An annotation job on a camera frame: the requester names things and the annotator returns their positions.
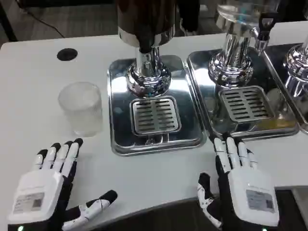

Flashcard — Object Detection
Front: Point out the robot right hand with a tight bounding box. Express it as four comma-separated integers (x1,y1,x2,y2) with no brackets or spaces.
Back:
197,131,280,231

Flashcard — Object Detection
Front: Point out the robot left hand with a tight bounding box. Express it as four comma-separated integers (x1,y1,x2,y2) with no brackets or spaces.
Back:
7,138,118,231

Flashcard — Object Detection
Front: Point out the clear ribbed glass cup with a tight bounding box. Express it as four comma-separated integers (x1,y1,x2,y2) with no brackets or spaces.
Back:
57,81,103,138

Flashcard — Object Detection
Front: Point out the slotted steel drip grid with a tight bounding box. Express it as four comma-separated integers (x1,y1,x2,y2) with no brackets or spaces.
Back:
218,86,275,125
129,95,182,135

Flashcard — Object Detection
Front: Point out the steel drip tray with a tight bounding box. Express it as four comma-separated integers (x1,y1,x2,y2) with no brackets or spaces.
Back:
187,47,300,141
107,54,208,157
263,42,308,135

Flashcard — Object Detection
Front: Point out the chrome fluted dispenser base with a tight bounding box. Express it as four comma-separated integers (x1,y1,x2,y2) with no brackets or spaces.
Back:
283,36,308,98

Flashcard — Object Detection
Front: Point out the clear drink dispenser chrome base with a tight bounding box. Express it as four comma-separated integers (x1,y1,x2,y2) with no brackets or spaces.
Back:
208,0,277,88

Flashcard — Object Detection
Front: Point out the person's leg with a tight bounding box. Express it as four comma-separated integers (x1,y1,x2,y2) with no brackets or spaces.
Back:
180,0,201,37

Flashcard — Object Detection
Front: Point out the dark drink dispenser chrome base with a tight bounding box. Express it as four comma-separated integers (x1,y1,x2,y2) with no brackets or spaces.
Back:
116,0,176,98

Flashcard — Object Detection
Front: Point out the black round cable grommet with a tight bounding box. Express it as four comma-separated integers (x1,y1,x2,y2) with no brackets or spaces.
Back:
56,48,78,62

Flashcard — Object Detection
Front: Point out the black floor cable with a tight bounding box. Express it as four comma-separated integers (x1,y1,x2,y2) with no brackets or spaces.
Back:
30,6,66,39

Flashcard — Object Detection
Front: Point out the black dispenser tap handle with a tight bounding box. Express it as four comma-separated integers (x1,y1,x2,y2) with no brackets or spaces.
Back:
254,12,276,50

